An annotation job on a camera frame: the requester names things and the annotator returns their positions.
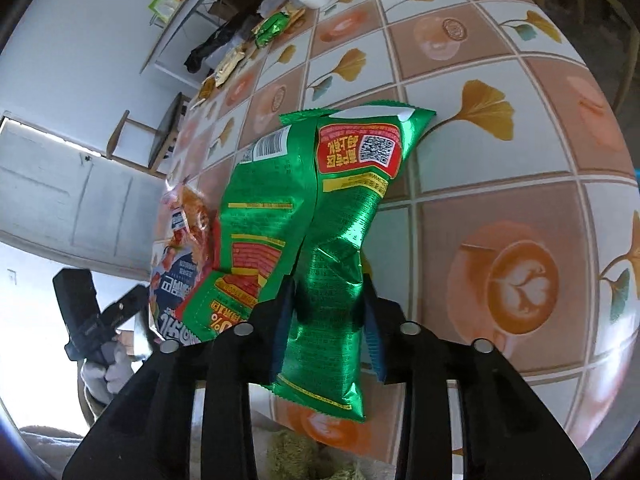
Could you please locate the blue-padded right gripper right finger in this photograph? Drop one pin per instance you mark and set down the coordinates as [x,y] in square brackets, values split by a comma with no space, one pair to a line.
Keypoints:
[507,431]

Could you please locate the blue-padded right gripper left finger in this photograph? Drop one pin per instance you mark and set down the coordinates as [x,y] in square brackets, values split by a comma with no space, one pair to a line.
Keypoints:
[145,433]

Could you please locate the pink orange snack bag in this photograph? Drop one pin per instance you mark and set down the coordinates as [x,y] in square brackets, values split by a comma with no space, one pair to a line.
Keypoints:
[180,262]

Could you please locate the green foil snack bag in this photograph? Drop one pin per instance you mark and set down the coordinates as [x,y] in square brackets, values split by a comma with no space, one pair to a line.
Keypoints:
[300,202]

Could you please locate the gloved left hand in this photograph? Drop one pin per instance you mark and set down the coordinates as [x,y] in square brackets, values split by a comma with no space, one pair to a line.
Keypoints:
[102,382]

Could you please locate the patterned tablecloth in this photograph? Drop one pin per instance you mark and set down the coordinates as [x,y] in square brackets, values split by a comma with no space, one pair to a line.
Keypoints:
[517,219]

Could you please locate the wooden chair at left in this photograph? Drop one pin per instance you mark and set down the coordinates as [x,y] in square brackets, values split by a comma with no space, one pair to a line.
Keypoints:
[143,147]

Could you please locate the small gold candy packet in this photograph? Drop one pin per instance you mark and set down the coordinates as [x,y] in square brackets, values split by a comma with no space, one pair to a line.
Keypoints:
[228,64]

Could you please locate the white side table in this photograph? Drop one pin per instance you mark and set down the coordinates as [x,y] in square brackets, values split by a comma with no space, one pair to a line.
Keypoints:
[153,61]

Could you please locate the wooden chair black seat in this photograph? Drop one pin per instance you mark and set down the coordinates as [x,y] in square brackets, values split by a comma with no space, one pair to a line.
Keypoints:
[608,31]

